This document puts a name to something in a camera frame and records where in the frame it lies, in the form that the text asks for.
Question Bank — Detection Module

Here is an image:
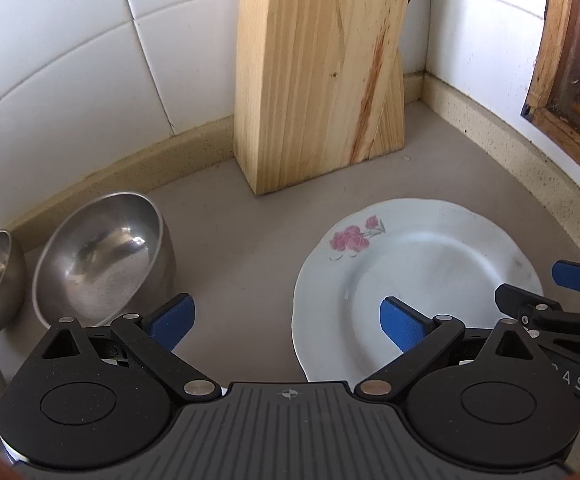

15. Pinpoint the white floral plate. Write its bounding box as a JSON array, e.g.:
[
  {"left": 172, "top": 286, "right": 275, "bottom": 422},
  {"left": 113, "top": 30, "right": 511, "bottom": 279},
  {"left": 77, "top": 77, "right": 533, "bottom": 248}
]
[{"left": 292, "top": 198, "right": 543, "bottom": 385}]

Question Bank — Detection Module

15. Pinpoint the large steel bowl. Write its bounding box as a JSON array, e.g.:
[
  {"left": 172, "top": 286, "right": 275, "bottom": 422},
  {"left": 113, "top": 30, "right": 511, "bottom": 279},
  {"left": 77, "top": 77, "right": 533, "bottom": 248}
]
[{"left": 31, "top": 192, "right": 176, "bottom": 327}]

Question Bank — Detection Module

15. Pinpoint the wooden knife block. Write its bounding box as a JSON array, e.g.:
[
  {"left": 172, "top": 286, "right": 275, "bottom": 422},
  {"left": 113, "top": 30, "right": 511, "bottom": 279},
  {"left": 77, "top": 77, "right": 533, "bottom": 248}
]
[{"left": 234, "top": 0, "right": 409, "bottom": 195}]

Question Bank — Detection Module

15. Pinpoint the wooden window frame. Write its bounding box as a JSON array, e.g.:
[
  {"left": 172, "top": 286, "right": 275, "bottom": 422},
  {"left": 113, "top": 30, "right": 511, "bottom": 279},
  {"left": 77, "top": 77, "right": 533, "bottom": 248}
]
[{"left": 521, "top": 0, "right": 580, "bottom": 166}]

